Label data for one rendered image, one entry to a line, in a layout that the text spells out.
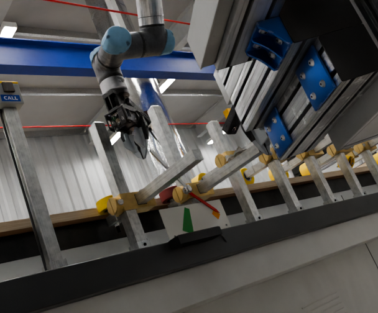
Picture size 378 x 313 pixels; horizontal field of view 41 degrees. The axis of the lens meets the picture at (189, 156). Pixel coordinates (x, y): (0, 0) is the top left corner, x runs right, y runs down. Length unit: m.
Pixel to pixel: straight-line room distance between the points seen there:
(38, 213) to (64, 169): 8.98
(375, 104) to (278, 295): 1.20
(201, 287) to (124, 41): 0.73
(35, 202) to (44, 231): 0.08
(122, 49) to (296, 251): 0.94
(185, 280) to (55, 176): 8.73
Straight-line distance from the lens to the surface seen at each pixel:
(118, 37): 1.44
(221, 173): 1.54
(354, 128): 1.03
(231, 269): 1.61
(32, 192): 1.31
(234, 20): 0.84
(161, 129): 1.66
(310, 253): 1.93
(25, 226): 1.48
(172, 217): 1.50
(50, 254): 1.27
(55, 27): 7.78
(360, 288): 2.47
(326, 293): 2.26
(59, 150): 10.44
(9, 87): 1.42
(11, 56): 5.15
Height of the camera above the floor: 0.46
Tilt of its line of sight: 18 degrees up
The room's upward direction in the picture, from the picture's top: 23 degrees counter-clockwise
